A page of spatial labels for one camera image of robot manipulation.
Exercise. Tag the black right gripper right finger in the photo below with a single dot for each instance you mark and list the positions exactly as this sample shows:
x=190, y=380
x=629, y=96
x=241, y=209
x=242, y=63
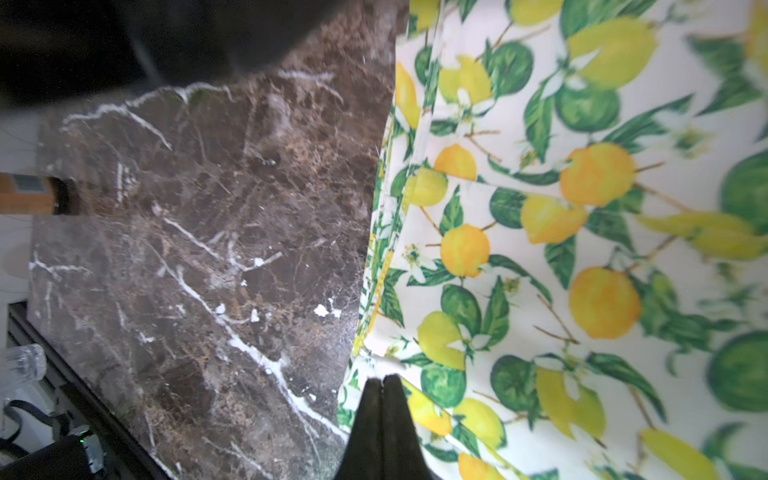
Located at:
x=402, y=456

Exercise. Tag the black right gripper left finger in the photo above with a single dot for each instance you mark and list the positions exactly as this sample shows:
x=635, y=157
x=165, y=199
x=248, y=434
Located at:
x=363, y=458

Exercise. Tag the lemon print green skirt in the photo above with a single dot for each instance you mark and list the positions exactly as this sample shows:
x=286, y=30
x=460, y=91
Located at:
x=568, y=249

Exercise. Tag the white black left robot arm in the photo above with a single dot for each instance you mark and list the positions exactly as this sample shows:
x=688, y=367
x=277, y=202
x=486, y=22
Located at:
x=53, y=51

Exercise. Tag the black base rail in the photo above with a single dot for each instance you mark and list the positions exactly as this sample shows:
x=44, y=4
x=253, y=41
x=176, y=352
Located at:
x=76, y=411

